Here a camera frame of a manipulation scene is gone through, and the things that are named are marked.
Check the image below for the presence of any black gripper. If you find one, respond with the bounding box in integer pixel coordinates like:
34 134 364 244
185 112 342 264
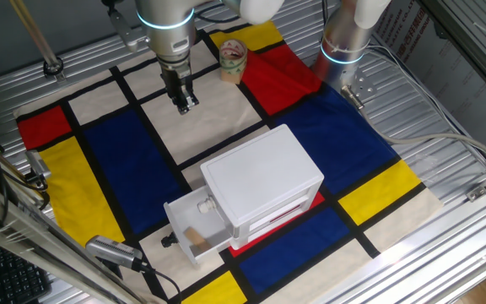
159 62 200 117

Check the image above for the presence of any white drawer with black knob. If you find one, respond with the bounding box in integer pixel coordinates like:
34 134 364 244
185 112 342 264
160 185 234 266

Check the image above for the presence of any white drawer cabinet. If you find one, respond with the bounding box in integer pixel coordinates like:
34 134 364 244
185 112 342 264
199 123 326 251

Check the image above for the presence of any white round knob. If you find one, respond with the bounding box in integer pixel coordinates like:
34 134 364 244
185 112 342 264
196 196 219 214

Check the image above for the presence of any small wooden block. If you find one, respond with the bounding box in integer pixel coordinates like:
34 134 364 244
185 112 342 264
182 226 211 251

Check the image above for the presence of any colour block patterned cloth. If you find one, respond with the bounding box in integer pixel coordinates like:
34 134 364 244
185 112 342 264
13 19 445 304

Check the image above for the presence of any yellow black tool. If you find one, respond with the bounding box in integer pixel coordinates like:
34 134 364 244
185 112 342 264
22 171 52 212

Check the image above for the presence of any metal pole with black base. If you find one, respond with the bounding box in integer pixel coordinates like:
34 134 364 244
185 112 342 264
8 0 66 82

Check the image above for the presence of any silver base mounting plate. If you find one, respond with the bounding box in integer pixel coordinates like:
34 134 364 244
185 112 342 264
339 62 377 100

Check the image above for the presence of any black keyboard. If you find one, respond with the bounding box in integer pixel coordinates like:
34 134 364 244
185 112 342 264
0 238 52 304

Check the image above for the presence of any dark printed board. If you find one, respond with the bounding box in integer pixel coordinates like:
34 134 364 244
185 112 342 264
371 0 486 168

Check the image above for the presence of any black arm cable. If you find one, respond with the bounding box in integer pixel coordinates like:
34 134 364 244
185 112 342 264
192 8 232 24

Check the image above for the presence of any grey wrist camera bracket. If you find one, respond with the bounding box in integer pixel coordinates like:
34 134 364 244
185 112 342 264
107 8 151 54

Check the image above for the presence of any boxy side camera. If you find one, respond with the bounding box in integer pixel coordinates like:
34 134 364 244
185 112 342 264
24 149 53 181

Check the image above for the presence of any black camera cable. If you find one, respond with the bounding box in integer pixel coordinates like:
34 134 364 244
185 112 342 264
141 264 183 304

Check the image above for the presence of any aluminium frame beam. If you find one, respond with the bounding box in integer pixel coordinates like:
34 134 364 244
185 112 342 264
0 172 164 304

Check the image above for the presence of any thin white base cable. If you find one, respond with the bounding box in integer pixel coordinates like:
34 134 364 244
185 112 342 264
364 44 486 172

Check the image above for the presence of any thick grey base cable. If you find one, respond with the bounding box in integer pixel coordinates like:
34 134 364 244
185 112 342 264
339 84 486 170

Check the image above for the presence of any dark metal frame rail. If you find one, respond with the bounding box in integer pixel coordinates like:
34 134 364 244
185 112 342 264
419 0 486 106

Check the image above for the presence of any small metal corner bracket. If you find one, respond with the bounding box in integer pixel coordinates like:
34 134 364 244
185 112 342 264
465 184 486 203

